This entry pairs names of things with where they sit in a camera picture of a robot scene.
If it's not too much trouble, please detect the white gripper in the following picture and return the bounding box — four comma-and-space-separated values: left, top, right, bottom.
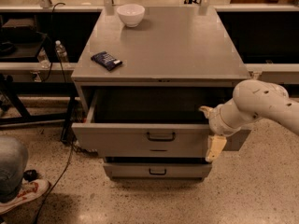
199, 105, 240, 162

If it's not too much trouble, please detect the grey top drawer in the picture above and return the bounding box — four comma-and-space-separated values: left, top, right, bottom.
73, 87, 232, 158

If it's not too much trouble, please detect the grey drawer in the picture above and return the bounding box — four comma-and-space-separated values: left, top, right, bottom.
73, 87, 232, 158
104, 163, 212, 179

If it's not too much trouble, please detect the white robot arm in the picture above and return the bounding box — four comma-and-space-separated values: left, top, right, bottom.
199, 79, 299, 162

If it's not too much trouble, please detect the grey metal drawer cabinet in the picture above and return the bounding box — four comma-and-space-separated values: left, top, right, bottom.
72, 7, 249, 166

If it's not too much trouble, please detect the grey bottom drawer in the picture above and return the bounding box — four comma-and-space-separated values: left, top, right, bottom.
104, 163, 212, 179

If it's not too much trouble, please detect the dark blue snack packet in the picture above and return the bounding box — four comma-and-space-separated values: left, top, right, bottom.
91, 51, 122, 71

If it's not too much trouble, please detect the white ceramic bowl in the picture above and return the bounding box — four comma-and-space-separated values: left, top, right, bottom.
117, 4, 145, 27

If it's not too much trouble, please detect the clear plastic water bottle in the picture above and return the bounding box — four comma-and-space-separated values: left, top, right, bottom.
55, 40, 69, 63

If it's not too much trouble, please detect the white and red sneaker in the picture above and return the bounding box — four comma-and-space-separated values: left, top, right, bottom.
0, 179, 50, 215

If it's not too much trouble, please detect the person's leg in jeans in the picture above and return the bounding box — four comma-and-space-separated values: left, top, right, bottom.
0, 136, 28, 203

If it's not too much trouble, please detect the black metal stand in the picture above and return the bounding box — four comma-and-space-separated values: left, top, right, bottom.
0, 75, 78, 144

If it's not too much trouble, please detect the black floor cable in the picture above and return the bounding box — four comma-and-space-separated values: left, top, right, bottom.
32, 140, 76, 224

